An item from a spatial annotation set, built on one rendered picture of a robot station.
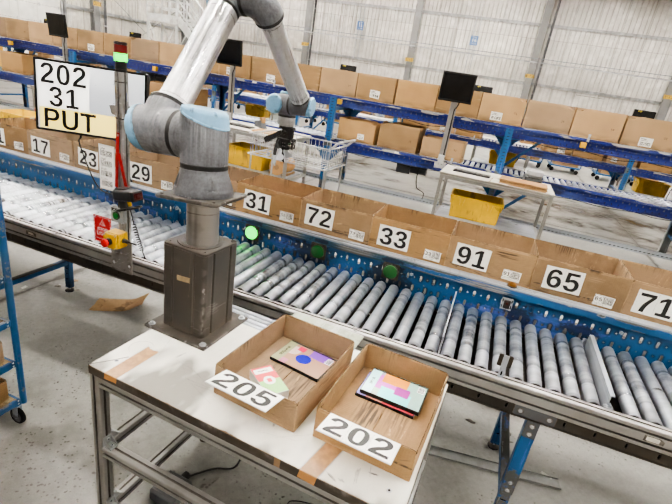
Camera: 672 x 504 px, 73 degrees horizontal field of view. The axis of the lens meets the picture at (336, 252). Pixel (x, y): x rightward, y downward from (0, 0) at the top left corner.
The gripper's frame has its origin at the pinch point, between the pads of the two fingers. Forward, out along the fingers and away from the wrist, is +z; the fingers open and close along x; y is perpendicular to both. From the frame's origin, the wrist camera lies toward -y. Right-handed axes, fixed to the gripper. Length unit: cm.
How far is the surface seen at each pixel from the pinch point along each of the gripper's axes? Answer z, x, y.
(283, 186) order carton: 17.9, 20.8, -5.0
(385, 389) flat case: 39, -101, 95
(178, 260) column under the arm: 15, -106, 19
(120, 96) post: -27, -68, -40
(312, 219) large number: 23.0, -8.3, 27.4
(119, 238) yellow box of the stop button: 33, -73, -37
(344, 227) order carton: 23, -8, 45
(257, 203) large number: 22.4, -8.3, -5.6
